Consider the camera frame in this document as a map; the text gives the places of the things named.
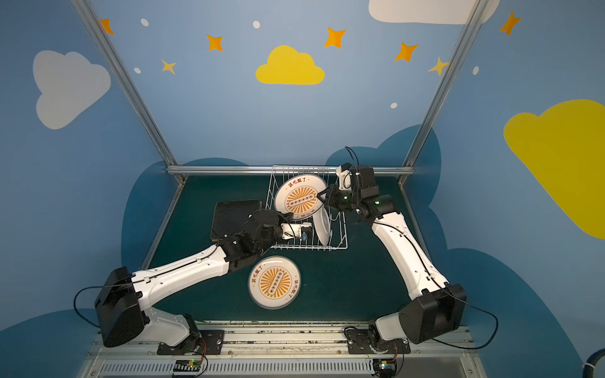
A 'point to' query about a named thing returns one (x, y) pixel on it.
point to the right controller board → (387, 368)
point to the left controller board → (187, 365)
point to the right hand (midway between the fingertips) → (323, 193)
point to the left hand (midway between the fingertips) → (287, 206)
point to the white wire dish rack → (338, 238)
